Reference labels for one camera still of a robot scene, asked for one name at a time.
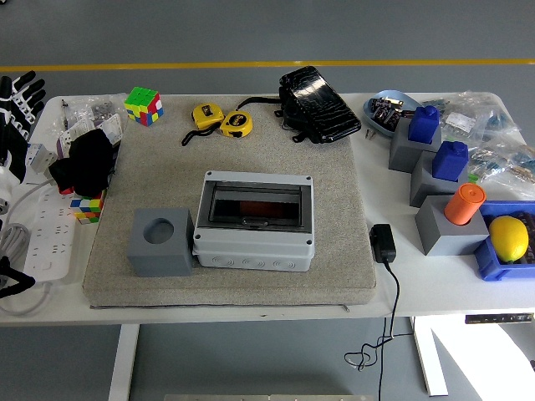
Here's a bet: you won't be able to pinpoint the grey electrical box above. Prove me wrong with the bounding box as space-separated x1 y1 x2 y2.
191 170 314 272

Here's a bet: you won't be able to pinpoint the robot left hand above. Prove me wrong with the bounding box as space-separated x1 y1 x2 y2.
0 69 47 189

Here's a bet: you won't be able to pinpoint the black cloth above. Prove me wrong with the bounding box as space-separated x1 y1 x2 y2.
48 128 116 197

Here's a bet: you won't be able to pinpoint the black power adapter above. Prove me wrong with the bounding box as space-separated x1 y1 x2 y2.
369 223 397 264

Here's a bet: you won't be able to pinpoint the yellow tape measure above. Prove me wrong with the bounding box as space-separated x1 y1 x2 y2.
218 109 254 139
181 103 225 147

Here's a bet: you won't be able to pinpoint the black adapter cord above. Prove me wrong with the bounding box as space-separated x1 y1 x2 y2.
344 261 415 401

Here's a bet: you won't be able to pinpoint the clear bags of screws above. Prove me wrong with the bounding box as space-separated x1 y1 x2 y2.
43 94 129 143

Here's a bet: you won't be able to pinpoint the light blue bowl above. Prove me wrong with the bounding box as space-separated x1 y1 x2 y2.
361 89 423 139

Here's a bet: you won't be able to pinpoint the orange cylinder battery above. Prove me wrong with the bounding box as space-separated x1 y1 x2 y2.
238 201 289 216
443 182 487 226

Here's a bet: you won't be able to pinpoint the black table control panel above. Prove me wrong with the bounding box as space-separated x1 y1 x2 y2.
464 312 535 325

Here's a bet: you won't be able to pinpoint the white power strip cord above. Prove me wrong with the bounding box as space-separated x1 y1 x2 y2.
0 280 58 317

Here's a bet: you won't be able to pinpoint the colourful puzzle cube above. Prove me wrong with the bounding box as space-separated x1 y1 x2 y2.
124 86 164 128
69 190 105 226

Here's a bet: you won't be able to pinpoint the clear bags of components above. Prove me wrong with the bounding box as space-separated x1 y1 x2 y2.
421 91 535 185

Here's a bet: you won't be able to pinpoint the yellow lemon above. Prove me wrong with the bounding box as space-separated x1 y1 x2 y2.
487 216 530 264

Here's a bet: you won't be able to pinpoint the dark small components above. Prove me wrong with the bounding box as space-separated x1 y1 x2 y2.
369 96 405 127

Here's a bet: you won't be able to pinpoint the white table leg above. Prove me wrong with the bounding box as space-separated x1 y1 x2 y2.
107 323 141 401
411 316 449 397

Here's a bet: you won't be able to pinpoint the black glossy pouch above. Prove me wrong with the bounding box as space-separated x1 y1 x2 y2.
240 65 363 145

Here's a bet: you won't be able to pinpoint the white power strip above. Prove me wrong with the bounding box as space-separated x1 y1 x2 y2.
21 183 79 287

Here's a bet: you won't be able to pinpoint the transparent hinged box lid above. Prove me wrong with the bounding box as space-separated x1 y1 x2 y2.
196 179 313 235

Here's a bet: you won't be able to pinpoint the white circuit breaker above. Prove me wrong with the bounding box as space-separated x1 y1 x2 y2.
25 142 59 179

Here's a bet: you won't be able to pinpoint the blue plastic bin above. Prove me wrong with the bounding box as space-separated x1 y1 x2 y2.
473 200 535 283

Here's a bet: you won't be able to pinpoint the grey holder block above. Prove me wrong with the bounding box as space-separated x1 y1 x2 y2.
415 194 491 257
126 207 197 278
388 119 443 173
409 150 470 209

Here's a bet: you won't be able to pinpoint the white plug packet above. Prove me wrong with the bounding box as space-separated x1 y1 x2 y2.
56 113 127 158

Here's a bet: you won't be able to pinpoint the blue block battery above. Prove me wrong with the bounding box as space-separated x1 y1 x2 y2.
407 104 441 145
431 140 470 183

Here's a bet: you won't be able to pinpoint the grey-brown mat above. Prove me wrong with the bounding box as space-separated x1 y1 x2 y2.
82 94 377 310

